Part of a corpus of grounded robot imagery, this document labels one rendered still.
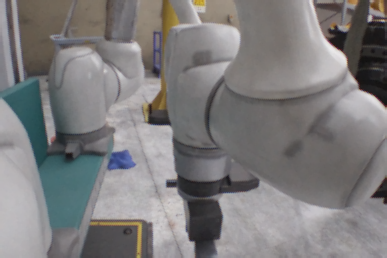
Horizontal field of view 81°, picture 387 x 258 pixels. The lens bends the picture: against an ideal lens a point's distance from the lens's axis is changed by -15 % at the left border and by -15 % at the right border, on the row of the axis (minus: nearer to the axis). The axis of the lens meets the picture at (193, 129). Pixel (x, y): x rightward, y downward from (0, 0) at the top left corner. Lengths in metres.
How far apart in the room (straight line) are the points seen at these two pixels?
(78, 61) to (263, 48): 0.57
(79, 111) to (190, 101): 0.45
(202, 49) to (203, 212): 0.22
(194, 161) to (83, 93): 0.42
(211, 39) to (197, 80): 0.05
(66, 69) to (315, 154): 0.62
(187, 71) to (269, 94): 0.14
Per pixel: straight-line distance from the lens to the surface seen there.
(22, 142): 0.32
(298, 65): 0.19
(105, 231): 1.08
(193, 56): 0.30
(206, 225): 0.39
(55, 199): 0.59
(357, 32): 0.73
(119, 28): 0.85
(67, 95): 0.70
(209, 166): 0.35
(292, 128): 0.19
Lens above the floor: 1.05
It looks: 22 degrees down
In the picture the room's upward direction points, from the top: 3 degrees clockwise
